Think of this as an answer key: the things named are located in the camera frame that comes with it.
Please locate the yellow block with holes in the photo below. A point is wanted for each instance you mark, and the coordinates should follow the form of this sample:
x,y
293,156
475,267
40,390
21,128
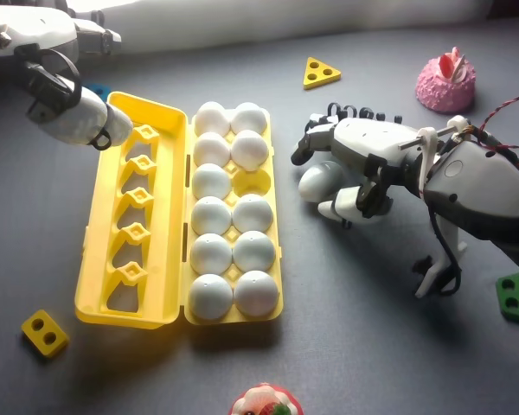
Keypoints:
x,y
43,335

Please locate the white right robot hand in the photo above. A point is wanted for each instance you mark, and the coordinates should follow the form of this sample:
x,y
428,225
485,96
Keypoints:
x,y
372,138

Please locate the pink toy cake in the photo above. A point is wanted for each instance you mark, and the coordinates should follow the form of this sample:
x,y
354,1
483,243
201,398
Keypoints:
x,y
441,88

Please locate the yellow triangle block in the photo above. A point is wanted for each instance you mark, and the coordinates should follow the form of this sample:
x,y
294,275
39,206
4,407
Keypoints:
x,y
320,80

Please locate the white backdrop sheet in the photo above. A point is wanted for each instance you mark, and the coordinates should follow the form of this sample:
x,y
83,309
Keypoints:
x,y
285,17

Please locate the white toy egg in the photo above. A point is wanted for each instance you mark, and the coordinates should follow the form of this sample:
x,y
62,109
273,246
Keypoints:
x,y
253,212
249,148
211,180
254,253
212,116
249,117
212,253
210,296
211,214
320,179
212,148
256,294

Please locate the toy strawberry cake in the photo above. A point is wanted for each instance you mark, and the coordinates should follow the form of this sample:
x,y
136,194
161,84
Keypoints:
x,y
264,402

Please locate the blue block with holes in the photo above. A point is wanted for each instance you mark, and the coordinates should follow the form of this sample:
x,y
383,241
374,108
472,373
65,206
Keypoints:
x,y
99,90

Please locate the yellow egg carton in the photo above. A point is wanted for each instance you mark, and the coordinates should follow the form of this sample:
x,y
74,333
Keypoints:
x,y
164,216

